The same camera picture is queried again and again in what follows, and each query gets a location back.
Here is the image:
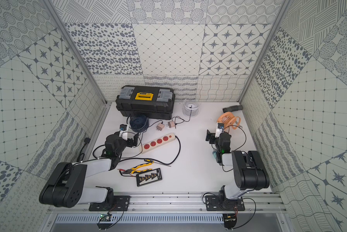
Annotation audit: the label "beige red power strip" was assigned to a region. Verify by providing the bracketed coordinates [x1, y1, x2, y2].
[142, 133, 176, 154]

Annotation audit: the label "pink adapter blue fan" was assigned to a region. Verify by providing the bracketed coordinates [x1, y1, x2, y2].
[157, 123, 165, 131]

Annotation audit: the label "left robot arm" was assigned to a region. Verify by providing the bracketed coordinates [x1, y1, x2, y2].
[39, 130, 139, 208]

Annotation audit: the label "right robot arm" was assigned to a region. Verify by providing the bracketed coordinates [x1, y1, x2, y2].
[205, 130, 270, 202]

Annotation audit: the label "navy blue desk fan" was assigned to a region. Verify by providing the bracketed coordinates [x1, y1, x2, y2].
[129, 115, 149, 133]

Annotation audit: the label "orange desk fan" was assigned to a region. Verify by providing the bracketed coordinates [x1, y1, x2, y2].
[217, 112, 241, 130]

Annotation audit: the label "white round desk fan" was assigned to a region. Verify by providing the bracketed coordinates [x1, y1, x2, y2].
[183, 99, 201, 117]

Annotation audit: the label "yellow black screwdriver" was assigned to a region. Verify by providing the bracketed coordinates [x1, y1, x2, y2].
[144, 159, 170, 167]

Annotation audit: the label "yellow black pliers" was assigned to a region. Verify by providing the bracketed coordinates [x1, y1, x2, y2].
[119, 162, 153, 176]

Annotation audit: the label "black cylindrical flashlight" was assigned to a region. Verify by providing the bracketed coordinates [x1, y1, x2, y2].
[222, 105, 243, 113]

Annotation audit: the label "black plastic toolbox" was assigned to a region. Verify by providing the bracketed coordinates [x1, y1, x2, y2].
[115, 85, 175, 120]

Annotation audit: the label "black screwdriver bit case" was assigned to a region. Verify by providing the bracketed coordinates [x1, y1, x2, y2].
[136, 168, 162, 187]

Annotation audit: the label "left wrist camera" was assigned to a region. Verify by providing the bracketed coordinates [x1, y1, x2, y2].
[119, 124, 128, 140]

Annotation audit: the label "blue fan black cable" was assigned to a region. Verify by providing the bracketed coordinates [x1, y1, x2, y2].
[126, 115, 162, 137]

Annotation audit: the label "orange fan black cable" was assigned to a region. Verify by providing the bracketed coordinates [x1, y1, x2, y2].
[222, 123, 247, 172]

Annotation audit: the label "white fan black cable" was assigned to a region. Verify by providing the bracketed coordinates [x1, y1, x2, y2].
[172, 106, 192, 128]

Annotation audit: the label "black power strip cable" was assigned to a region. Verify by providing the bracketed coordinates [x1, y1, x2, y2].
[92, 135, 182, 166]

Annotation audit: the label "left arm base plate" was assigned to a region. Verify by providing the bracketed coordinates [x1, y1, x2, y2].
[89, 195, 131, 212]

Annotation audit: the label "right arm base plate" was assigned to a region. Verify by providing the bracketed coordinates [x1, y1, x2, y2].
[202, 194, 245, 212]

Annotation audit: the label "aluminium rail frame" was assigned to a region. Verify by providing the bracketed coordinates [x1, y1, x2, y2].
[47, 191, 287, 215]

